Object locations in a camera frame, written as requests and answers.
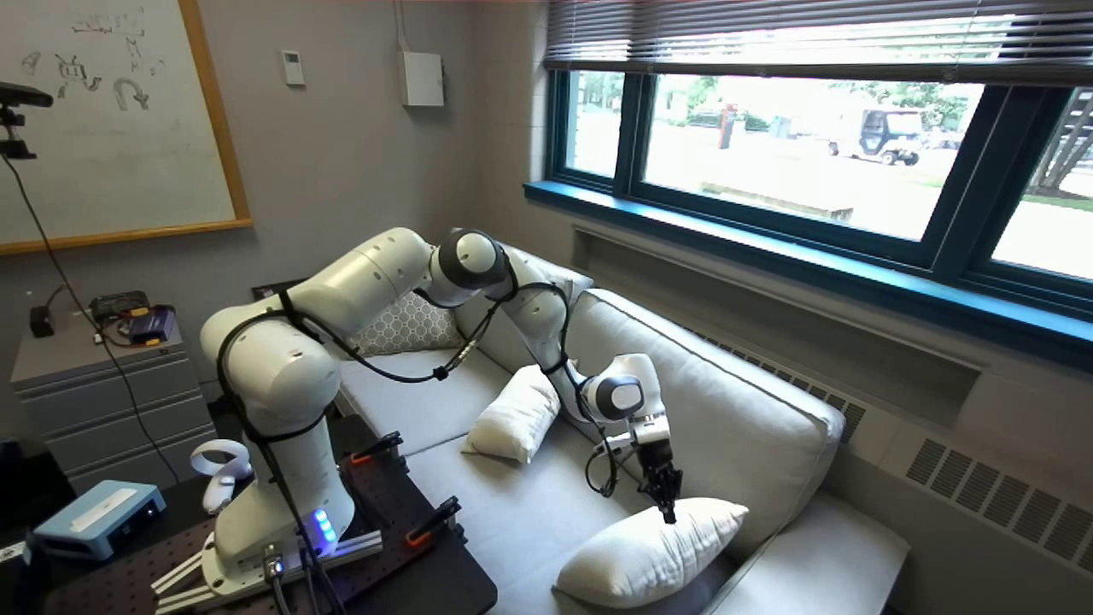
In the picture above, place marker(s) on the wall whiteboard wood frame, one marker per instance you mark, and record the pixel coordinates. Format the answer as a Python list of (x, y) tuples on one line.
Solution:
[(136, 143)]

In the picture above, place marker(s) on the window blinds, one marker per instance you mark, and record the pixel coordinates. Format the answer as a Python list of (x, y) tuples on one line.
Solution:
[(1003, 43)]

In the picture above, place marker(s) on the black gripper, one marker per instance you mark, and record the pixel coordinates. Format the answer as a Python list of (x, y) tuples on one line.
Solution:
[(652, 447)]

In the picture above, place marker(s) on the grey filing cabinet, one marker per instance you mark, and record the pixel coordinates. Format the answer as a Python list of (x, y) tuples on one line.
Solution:
[(107, 413)]

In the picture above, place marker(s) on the black camera on stand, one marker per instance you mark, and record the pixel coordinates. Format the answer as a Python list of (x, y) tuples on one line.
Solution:
[(13, 100)]

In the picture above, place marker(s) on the cream pleated pillow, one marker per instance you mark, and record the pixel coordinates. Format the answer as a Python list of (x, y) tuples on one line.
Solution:
[(647, 557), (518, 422)]

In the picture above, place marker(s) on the baseboard radiator heater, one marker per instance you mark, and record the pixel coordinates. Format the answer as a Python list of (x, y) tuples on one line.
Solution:
[(899, 436)]

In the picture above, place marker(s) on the white VR controller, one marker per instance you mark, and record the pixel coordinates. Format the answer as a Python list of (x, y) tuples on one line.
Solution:
[(224, 462)]

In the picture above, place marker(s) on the light blue box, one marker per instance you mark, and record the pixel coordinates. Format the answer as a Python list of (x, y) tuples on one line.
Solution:
[(97, 521)]

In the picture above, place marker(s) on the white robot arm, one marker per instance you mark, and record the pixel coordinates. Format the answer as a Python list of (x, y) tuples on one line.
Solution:
[(282, 363)]

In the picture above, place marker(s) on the grey patterned pillow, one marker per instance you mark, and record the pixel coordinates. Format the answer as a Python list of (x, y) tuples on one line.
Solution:
[(409, 326)]

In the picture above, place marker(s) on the teal framed window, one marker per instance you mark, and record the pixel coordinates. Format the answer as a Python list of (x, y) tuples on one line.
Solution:
[(960, 202)]

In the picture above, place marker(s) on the white wall box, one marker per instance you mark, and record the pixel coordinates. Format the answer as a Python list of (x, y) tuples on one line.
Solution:
[(423, 81)]

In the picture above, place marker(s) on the white thermostat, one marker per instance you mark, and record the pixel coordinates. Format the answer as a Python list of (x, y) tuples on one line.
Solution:
[(291, 70)]

